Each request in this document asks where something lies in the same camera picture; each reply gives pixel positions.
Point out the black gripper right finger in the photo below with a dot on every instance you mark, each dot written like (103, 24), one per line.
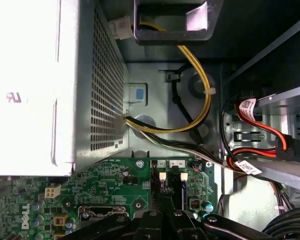
(185, 225)

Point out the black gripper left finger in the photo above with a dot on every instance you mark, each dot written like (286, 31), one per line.
(150, 225)

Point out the black RAM slot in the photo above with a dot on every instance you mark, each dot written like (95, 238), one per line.
(174, 185)
(154, 175)

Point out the white-latched RAM slot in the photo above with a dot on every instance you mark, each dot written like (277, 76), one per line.
(162, 176)
(183, 176)

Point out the metal socket cover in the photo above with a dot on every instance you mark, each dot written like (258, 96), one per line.
(102, 208)

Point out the green motherboard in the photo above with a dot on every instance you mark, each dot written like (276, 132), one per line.
(110, 180)

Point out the white board power connector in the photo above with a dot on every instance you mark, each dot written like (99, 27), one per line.
(52, 192)

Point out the metal drive cage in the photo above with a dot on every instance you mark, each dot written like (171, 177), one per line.
(285, 172)

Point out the blue sticker tab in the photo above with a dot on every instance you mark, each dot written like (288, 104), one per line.
(139, 94)

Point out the black PC case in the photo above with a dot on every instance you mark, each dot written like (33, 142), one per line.
(155, 82)

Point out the gray power supply unit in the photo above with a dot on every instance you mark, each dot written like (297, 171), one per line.
(27, 75)

